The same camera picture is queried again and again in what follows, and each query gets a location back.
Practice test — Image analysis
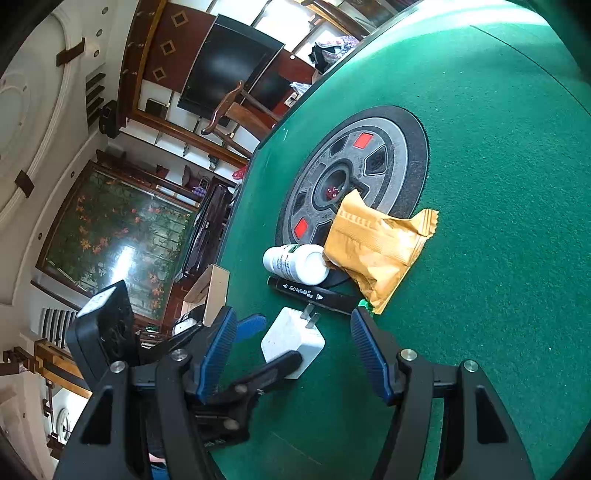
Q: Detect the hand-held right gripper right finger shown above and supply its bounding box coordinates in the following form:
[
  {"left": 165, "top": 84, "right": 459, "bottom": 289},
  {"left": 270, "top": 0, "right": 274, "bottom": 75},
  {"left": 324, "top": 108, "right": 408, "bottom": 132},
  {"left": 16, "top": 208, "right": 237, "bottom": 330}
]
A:
[{"left": 350, "top": 305, "right": 536, "bottom": 480}]

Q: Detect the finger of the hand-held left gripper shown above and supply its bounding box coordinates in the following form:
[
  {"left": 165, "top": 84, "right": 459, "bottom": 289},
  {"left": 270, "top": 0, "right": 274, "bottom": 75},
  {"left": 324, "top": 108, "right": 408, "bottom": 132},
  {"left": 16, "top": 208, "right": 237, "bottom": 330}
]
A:
[
  {"left": 236, "top": 314, "right": 267, "bottom": 343},
  {"left": 198, "top": 350, "right": 304, "bottom": 418}
]

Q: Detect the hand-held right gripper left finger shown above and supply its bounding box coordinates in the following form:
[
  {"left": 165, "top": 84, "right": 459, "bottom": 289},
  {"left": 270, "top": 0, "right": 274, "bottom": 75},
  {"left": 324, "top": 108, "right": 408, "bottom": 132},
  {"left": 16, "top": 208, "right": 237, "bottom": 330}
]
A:
[{"left": 53, "top": 305, "right": 239, "bottom": 480}]

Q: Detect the white square charger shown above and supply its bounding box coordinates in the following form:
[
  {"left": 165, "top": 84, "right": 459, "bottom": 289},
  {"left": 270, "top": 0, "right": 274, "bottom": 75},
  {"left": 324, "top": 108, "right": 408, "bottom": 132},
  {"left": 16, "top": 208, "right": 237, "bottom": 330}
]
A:
[{"left": 261, "top": 307, "right": 325, "bottom": 380}]

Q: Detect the cardboard box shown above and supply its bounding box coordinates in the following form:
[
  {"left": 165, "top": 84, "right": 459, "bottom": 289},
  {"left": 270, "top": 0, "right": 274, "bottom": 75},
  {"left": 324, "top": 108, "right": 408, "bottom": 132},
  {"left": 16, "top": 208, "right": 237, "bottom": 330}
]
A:
[{"left": 173, "top": 264, "right": 230, "bottom": 337}]

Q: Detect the black marker green cap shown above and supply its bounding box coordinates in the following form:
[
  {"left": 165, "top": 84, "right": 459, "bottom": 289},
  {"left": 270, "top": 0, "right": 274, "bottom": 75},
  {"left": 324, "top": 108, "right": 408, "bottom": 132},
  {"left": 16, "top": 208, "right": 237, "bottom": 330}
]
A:
[{"left": 267, "top": 275, "right": 370, "bottom": 317}]

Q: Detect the white bottle green label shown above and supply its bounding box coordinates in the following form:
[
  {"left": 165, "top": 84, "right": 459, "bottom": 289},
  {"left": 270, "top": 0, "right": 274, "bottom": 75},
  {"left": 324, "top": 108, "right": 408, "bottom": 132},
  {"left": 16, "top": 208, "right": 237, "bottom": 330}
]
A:
[{"left": 263, "top": 244, "right": 331, "bottom": 285}]

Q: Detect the framed flower painting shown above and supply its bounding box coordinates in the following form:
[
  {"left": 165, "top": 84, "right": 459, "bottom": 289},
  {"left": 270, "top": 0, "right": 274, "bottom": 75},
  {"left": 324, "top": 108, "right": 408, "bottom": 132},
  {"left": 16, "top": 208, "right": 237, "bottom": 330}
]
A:
[{"left": 36, "top": 159, "right": 204, "bottom": 319}]

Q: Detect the yellow snack packet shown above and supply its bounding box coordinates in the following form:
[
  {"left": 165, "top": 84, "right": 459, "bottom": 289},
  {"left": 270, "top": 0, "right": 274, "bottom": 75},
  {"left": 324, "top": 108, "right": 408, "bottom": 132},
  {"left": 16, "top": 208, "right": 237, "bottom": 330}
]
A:
[{"left": 322, "top": 189, "right": 440, "bottom": 315}]

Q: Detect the round grey table control panel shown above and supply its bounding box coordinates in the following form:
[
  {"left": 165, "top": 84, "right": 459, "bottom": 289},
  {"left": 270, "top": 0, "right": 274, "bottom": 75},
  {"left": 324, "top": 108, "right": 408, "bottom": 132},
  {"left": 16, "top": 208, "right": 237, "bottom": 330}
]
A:
[{"left": 274, "top": 105, "right": 429, "bottom": 284}]

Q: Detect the wooden chair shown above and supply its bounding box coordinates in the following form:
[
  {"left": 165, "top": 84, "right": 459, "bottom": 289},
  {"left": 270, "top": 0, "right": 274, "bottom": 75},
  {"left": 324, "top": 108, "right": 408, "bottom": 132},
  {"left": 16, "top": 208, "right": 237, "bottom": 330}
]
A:
[{"left": 201, "top": 79, "right": 280, "bottom": 160}]

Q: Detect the black flat television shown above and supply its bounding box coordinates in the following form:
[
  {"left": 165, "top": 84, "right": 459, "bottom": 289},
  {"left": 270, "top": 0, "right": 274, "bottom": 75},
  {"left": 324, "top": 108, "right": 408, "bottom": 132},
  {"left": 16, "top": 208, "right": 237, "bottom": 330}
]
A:
[{"left": 177, "top": 14, "right": 286, "bottom": 121}]

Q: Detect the pile of clothes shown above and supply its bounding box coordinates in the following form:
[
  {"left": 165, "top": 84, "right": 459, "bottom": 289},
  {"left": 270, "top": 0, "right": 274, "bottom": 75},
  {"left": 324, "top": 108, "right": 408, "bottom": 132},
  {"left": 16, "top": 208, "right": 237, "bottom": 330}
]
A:
[{"left": 308, "top": 33, "right": 361, "bottom": 73}]

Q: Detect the white wall air vent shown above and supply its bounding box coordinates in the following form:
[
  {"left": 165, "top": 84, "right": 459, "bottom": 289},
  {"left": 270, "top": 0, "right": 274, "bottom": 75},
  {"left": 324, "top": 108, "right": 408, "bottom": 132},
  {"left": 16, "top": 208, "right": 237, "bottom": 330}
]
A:
[{"left": 39, "top": 307, "right": 79, "bottom": 340}]

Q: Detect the black wall speaker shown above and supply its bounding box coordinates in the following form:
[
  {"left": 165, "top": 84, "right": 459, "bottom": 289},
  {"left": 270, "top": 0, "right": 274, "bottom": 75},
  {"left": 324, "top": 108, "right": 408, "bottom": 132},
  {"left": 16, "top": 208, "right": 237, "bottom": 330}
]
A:
[{"left": 99, "top": 100, "right": 119, "bottom": 137}]

